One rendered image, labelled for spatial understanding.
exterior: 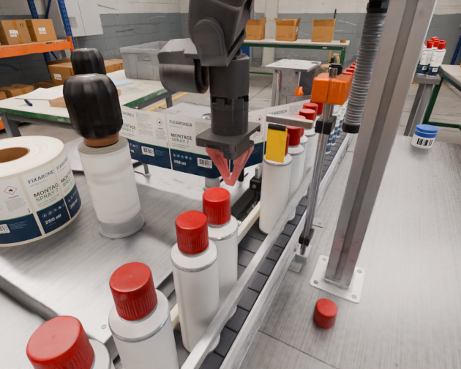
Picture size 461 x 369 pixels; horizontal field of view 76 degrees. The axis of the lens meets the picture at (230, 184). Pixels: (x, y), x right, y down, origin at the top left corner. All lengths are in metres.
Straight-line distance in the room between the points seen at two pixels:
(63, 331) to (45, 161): 0.44
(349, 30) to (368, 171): 7.54
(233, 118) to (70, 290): 0.38
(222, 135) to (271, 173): 0.13
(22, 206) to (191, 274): 0.41
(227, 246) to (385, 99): 0.27
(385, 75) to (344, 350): 0.39
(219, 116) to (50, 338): 0.32
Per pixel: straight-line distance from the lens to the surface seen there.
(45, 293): 0.58
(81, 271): 0.59
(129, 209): 0.60
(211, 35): 0.37
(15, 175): 0.63
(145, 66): 2.47
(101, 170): 0.55
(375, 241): 0.73
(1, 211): 0.66
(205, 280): 0.33
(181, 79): 0.44
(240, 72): 0.42
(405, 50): 0.42
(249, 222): 0.57
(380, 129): 0.45
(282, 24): 5.94
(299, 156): 0.56
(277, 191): 0.54
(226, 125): 0.43
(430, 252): 0.76
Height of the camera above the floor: 1.27
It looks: 31 degrees down
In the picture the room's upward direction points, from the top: straight up
